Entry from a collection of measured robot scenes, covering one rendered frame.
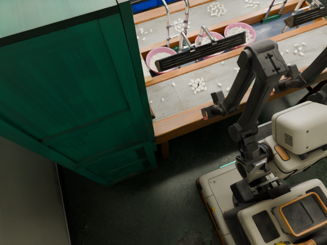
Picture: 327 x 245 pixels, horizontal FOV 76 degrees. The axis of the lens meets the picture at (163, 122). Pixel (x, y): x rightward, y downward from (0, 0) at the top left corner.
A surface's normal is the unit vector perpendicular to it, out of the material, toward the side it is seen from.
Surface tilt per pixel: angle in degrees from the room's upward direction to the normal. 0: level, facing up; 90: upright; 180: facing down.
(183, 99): 0
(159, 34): 0
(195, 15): 0
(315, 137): 48
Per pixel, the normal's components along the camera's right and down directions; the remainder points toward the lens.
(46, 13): -0.02, -0.39
